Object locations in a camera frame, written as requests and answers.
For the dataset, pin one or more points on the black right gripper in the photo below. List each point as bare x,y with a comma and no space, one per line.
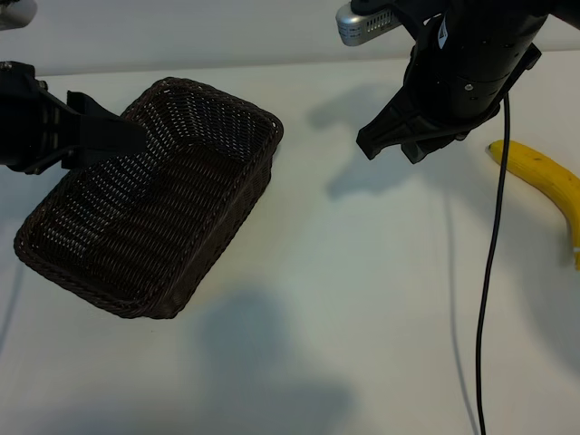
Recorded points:
471,81

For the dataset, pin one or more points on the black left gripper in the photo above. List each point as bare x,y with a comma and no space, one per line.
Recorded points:
27,122

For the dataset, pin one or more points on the dark brown wicker basket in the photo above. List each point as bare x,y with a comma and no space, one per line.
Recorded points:
149,226

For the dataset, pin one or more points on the yellow banana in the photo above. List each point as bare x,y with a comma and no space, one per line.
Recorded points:
544,174

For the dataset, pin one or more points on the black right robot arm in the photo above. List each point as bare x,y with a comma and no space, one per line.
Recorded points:
516,13

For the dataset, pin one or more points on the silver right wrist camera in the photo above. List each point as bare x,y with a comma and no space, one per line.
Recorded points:
362,27

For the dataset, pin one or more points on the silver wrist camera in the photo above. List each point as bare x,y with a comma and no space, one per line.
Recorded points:
13,12
362,27

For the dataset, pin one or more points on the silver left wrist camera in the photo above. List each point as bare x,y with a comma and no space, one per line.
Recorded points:
13,12

